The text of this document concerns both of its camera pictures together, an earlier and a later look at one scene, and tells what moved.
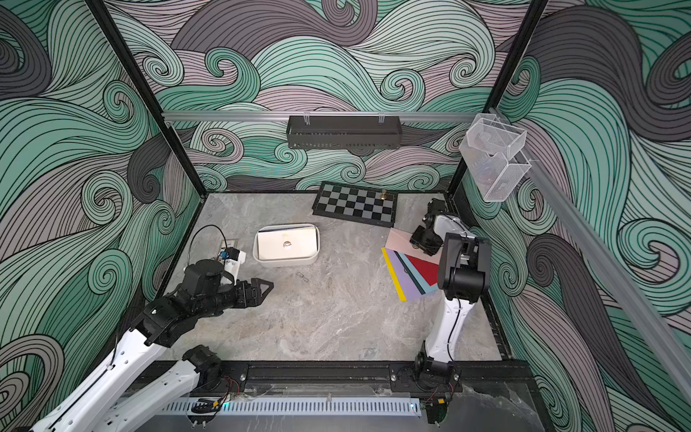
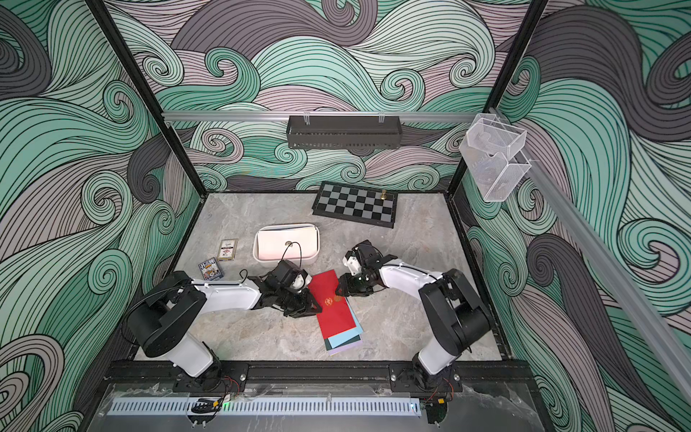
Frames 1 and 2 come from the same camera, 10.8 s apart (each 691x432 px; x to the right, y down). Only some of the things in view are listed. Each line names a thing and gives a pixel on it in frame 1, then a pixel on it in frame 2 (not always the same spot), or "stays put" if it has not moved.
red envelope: x=427 y=269 to x=336 y=317
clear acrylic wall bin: x=494 y=151 stays put
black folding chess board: x=356 y=203 stays put
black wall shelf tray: x=344 y=132 stays put
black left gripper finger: x=255 y=286 to x=312 y=306
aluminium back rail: x=223 y=116 stays put
